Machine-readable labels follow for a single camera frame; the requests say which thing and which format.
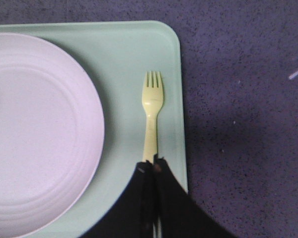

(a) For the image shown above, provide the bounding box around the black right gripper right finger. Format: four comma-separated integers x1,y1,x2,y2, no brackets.
153,155,235,238

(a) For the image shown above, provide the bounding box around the yellow plastic fork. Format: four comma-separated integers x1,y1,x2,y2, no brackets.
142,71,164,163

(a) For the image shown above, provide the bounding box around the cream round plate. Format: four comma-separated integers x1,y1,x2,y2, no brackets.
0,33,104,238

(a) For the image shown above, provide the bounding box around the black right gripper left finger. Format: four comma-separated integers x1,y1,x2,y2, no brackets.
84,161,154,238

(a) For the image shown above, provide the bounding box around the light green plastic tray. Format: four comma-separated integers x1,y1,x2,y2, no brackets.
0,21,188,238

